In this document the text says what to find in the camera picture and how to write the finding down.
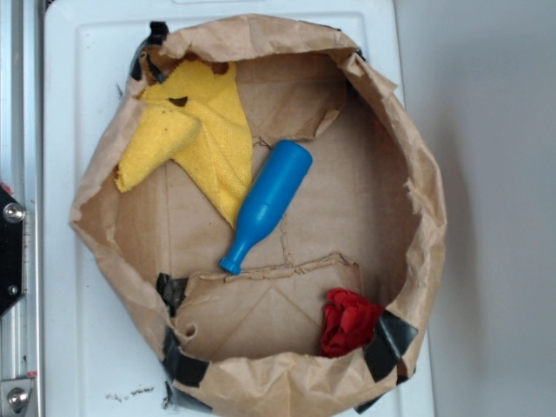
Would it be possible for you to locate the yellow cloth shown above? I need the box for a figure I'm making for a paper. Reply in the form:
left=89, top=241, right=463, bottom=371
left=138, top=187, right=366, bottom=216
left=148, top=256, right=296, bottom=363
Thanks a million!
left=115, top=60, right=253, bottom=227

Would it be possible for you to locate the red crumpled cloth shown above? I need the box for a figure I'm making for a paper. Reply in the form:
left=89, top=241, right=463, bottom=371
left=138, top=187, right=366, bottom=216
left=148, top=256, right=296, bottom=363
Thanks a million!
left=320, top=288, right=385, bottom=358

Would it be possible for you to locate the brown paper bag tray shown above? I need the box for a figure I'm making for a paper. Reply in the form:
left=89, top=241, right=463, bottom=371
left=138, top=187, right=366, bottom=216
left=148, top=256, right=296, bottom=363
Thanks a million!
left=70, top=15, right=447, bottom=416

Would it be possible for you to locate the blue plastic bottle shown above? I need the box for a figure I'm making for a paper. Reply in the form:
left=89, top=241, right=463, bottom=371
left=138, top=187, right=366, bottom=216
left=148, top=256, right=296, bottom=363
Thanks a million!
left=219, top=140, right=313, bottom=275

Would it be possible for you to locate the white plastic board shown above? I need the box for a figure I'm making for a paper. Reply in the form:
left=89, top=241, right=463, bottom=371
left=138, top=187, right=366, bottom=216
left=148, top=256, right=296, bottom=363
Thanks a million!
left=43, top=1, right=412, bottom=416

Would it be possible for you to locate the black metal bracket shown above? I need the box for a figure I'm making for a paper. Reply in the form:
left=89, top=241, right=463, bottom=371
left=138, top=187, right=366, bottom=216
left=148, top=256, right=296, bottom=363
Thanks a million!
left=0, top=182, right=26, bottom=318

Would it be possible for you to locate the aluminium frame rail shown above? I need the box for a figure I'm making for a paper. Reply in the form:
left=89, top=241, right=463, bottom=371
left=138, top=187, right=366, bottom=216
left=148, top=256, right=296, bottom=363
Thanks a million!
left=1, top=1, right=45, bottom=416

